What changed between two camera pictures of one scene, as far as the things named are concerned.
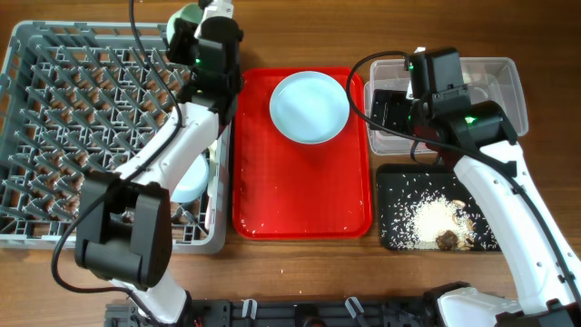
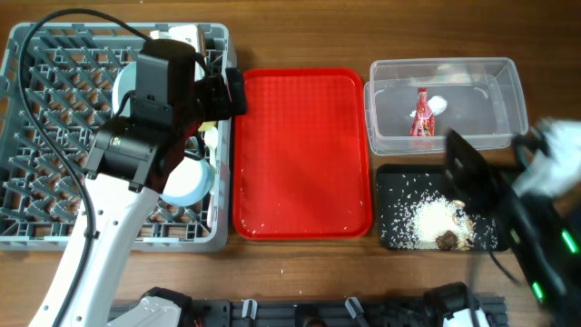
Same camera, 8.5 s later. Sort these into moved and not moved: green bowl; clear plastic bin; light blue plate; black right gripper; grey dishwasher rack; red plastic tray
Moved: light blue plate; green bowl; black right gripper
Not moved: red plastic tray; grey dishwasher rack; clear plastic bin
